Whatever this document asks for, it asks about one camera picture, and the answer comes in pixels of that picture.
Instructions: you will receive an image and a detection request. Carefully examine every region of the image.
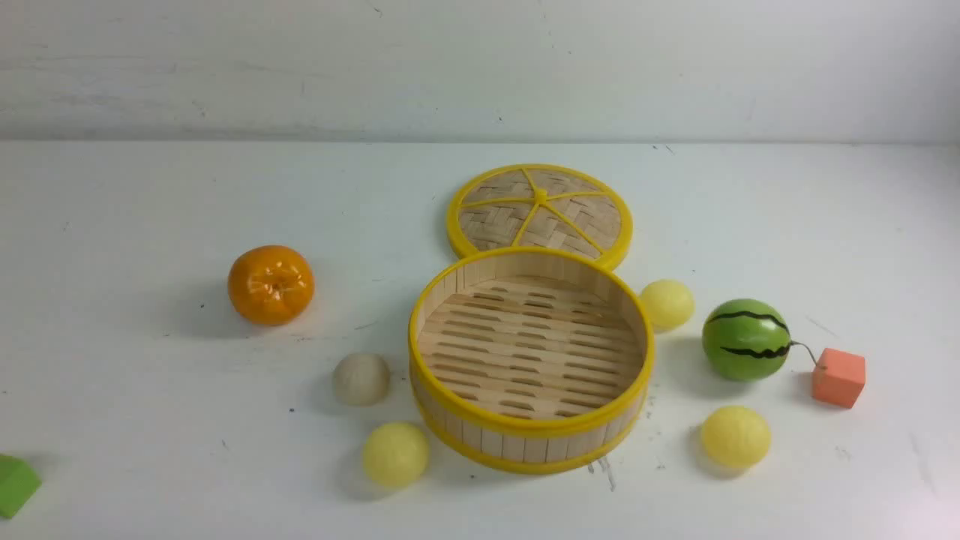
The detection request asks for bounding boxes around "green foam block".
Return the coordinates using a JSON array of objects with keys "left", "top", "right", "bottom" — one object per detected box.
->
[{"left": 0, "top": 454, "right": 42, "bottom": 519}]

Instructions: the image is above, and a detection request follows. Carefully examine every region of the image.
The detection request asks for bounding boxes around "woven bamboo steamer lid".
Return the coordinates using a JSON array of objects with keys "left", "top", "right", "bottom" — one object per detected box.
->
[{"left": 445, "top": 163, "right": 634, "bottom": 270}]

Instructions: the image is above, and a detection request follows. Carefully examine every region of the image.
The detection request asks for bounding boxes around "green toy watermelon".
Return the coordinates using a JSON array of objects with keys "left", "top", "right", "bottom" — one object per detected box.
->
[{"left": 700, "top": 298, "right": 821, "bottom": 382}]

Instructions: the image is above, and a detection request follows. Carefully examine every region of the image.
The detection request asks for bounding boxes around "orange toy mandarin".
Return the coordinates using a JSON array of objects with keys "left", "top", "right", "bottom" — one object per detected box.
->
[{"left": 226, "top": 245, "right": 315, "bottom": 326}]

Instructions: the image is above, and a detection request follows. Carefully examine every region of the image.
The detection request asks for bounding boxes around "white steamed bun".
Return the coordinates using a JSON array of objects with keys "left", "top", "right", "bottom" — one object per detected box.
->
[{"left": 332, "top": 352, "right": 390, "bottom": 407}]

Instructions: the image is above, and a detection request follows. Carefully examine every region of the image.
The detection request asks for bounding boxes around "orange foam cube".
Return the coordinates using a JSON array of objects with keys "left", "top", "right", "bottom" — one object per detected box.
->
[{"left": 811, "top": 348, "right": 867, "bottom": 410}]

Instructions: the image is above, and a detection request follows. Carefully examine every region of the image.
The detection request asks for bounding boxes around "yellow bun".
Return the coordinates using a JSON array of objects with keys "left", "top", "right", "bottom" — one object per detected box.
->
[
  {"left": 700, "top": 406, "right": 773, "bottom": 471},
  {"left": 639, "top": 279, "right": 695, "bottom": 332},
  {"left": 362, "top": 421, "right": 430, "bottom": 490}
]

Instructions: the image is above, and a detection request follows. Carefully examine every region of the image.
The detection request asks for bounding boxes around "bamboo steamer tray yellow rim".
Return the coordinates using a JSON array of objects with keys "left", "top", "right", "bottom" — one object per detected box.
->
[{"left": 408, "top": 247, "right": 656, "bottom": 475}]

